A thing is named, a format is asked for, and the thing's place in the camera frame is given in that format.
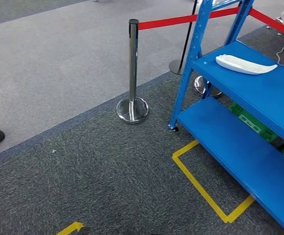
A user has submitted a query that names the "yellow floor tape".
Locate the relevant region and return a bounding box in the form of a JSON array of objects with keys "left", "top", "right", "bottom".
[
  {"left": 55, "top": 221, "right": 85, "bottom": 235},
  {"left": 171, "top": 139, "right": 255, "bottom": 224}
]

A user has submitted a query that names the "white curved plastic part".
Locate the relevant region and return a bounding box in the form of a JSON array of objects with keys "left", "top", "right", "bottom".
[{"left": 215, "top": 54, "right": 279, "bottom": 75}]

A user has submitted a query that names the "blue metal shelf rack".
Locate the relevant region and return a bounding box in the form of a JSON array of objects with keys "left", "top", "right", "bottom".
[{"left": 168, "top": 0, "right": 284, "bottom": 235}]

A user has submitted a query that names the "black stanchion post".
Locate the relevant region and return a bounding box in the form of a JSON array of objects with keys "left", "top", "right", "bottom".
[{"left": 168, "top": 0, "right": 199, "bottom": 76}]

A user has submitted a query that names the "dark chrome stanchion post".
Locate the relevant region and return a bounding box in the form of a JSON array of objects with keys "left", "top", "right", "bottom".
[{"left": 194, "top": 75, "right": 223, "bottom": 98}]

